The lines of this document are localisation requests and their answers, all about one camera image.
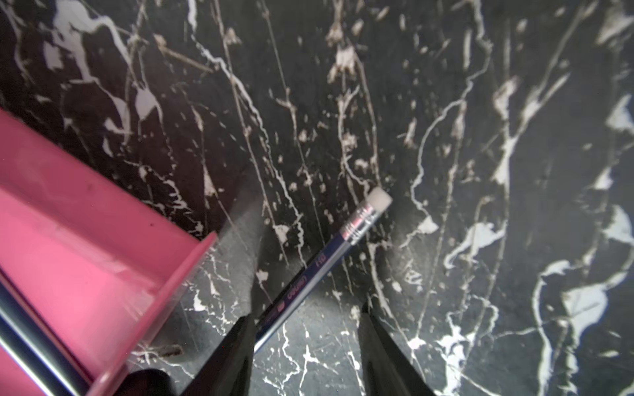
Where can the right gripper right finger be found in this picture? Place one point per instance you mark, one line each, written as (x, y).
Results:
(386, 370)

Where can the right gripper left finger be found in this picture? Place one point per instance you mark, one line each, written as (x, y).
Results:
(228, 371)

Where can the dark blue pencil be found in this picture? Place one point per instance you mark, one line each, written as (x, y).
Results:
(294, 294)
(36, 350)

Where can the pink bottom drawer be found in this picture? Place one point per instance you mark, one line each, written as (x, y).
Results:
(99, 268)

